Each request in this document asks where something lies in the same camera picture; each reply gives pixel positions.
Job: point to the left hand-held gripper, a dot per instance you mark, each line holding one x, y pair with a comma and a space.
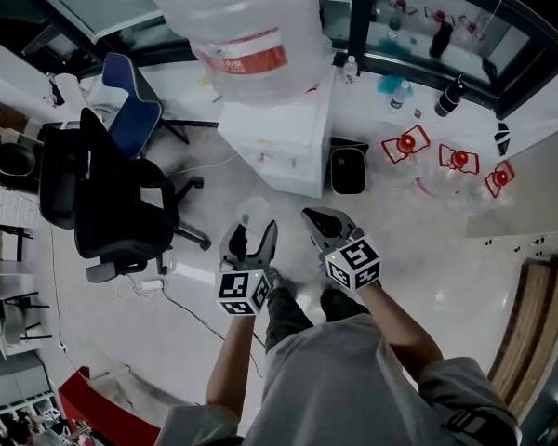
242, 291

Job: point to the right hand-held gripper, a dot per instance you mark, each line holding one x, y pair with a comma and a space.
353, 263

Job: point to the white water dispenser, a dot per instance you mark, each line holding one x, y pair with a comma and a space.
283, 133

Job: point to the person's right forearm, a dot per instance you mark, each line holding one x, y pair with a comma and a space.
400, 328

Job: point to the person's left forearm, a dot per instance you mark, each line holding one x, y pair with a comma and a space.
230, 365

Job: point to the large clear water bottle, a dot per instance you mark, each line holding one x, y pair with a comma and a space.
242, 30

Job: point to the black waste bin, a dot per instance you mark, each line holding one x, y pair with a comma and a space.
348, 165

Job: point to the person's dark trousers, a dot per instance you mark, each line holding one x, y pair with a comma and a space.
288, 314

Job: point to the white power strip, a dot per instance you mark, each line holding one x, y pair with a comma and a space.
151, 284

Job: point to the empty jug with red cap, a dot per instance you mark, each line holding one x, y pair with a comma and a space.
459, 159
500, 178
405, 143

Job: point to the clear plastic drink bottle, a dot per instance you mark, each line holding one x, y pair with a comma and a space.
399, 96

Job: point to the black office chair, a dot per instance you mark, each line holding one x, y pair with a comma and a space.
111, 193

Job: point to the teal cloth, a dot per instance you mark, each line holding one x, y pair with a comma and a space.
390, 83

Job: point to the small clear plastic bottle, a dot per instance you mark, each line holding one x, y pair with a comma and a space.
350, 70

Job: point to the person's grey shirt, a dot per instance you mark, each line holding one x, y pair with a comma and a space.
344, 388

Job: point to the black flask bottle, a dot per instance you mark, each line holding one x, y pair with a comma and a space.
451, 95

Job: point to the blue chair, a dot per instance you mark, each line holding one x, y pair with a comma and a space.
130, 105

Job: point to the black and white bag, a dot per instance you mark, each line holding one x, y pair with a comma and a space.
503, 138

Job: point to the wooden slat bench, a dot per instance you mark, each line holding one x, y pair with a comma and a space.
530, 332

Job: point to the white paper roll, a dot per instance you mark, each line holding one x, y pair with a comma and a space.
69, 90

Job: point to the white desk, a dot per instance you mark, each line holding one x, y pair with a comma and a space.
9, 309

